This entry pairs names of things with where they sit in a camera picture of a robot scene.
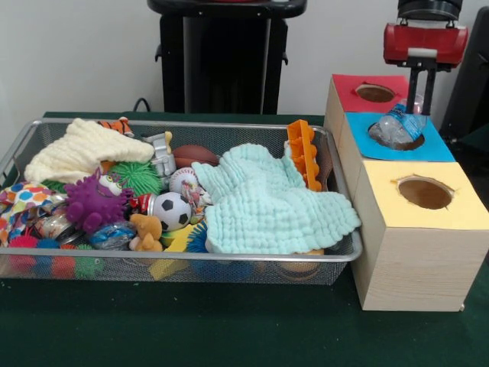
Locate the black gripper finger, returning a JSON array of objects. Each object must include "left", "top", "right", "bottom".
[
  {"left": 406, "top": 67, "right": 422, "bottom": 112},
  {"left": 421, "top": 70, "right": 437, "bottom": 116}
]

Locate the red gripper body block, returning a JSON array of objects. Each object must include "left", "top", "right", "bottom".
[{"left": 383, "top": 21, "right": 470, "bottom": 70}]

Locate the light blue muslin cloth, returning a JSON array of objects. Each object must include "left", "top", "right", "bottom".
[{"left": 190, "top": 143, "right": 362, "bottom": 255}]

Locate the wooden box with three holes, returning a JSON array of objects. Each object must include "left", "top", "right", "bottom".
[{"left": 323, "top": 73, "right": 489, "bottom": 313}]

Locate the shallow mesh bin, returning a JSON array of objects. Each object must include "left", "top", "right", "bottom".
[{"left": 0, "top": 118, "right": 363, "bottom": 287}]

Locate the black chair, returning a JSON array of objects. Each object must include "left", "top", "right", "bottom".
[{"left": 439, "top": 5, "right": 489, "bottom": 145}]

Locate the orange plastic toy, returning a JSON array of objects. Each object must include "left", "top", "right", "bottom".
[{"left": 286, "top": 119, "right": 322, "bottom": 191}]

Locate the brown toy football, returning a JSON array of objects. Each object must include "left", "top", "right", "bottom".
[{"left": 172, "top": 144, "right": 221, "bottom": 167}]

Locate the white baseball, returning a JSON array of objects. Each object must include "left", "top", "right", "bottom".
[{"left": 169, "top": 167, "right": 200, "bottom": 194}]

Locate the black and white soccer ball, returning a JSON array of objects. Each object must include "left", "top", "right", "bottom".
[{"left": 153, "top": 190, "right": 193, "bottom": 232}]

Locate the green spiky ball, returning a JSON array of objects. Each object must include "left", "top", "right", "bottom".
[{"left": 108, "top": 160, "right": 164, "bottom": 196}]

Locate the tiger plush toy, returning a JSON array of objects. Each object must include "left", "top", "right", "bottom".
[{"left": 97, "top": 116, "right": 135, "bottom": 138}]

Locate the brown plush bear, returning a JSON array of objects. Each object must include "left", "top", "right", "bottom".
[{"left": 128, "top": 213, "right": 164, "bottom": 253}]

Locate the dark green tablecloth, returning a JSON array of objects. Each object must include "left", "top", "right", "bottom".
[{"left": 0, "top": 110, "right": 489, "bottom": 367}]

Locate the purple spiky monster toy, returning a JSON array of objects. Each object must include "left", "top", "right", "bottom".
[{"left": 63, "top": 167, "right": 134, "bottom": 235}]

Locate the cream muslin cloth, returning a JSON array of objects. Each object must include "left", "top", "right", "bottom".
[{"left": 23, "top": 117, "right": 156, "bottom": 184}]

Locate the polka dot cloth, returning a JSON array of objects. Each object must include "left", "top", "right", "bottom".
[{"left": 0, "top": 182, "right": 58, "bottom": 245}]

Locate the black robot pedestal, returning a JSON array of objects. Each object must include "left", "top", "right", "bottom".
[{"left": 147, "top": 0, "right": 309, "bottom": 115}]

